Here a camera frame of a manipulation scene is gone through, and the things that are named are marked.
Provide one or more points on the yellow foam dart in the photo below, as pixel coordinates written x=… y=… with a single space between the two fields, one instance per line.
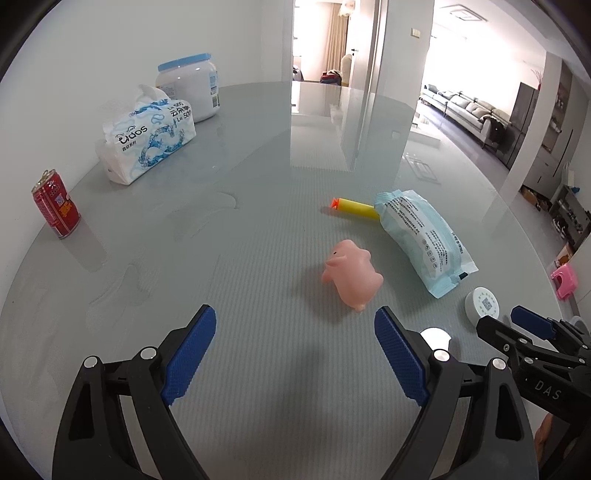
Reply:
x=355 y=208

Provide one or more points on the shoe rack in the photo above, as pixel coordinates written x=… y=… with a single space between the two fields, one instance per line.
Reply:
x=565 y=212

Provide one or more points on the tall white cabinet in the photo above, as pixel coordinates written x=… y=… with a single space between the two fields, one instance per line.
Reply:
x=556 y=134

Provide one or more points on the white jar with blue lid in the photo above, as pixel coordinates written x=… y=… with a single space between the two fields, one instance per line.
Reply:
x=191 y=87

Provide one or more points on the grey sofa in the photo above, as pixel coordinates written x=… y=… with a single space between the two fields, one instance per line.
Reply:
x=466 y=113

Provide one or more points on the light blue wet wipes pack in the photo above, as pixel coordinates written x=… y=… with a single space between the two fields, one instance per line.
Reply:
x=425 y=240

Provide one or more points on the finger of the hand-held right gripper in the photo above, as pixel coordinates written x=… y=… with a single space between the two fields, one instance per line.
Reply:
x=503 y=334
x=533 y=319

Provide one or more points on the white tissue pack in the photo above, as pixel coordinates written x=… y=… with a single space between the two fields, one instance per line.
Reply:
x=143 y=138

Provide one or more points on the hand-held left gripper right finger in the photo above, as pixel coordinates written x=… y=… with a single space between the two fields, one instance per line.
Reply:
x=398 y=357

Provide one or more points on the pink pig toy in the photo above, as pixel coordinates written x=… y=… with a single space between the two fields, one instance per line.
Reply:
x=353 y=272

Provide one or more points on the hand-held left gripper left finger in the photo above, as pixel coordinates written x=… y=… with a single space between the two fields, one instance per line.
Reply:
x=190 y=357

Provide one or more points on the cardboard box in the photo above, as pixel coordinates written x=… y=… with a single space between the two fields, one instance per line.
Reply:
x=531 y=196

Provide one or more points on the red drink can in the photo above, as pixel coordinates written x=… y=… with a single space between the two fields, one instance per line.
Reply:
x=55 y=207

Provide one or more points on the pink plastic stool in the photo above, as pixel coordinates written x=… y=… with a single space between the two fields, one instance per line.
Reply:
x=564 y=279

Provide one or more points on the dark tall cabinet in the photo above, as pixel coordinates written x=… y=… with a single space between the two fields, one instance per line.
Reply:
x=521 y=124

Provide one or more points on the white round container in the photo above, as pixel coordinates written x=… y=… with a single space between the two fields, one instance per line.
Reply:
x=482 y=304

